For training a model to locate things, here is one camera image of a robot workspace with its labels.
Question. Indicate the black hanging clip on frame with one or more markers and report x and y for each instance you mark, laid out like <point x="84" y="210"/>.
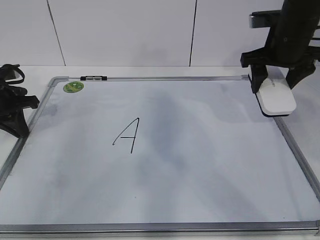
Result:
<point x="94" y="78"/>

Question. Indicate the white board with grey frame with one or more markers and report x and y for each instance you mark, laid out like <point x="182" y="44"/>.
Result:
<point x="156" y="156"/>

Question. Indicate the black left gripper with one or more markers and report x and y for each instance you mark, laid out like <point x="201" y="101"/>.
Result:
<point x="13" y="99"/>

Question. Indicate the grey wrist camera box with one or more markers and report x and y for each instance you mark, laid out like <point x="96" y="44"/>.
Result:
<point x="263" y="19"/>

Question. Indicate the white board eraser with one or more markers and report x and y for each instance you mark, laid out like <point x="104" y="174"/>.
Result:
<point x="274" y="97"/>

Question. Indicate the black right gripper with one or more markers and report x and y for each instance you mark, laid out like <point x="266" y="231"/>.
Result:
<point x="287" y="44"/>

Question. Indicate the round green magnet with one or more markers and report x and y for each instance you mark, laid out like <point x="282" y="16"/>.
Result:
<point x="73" y="87"/>

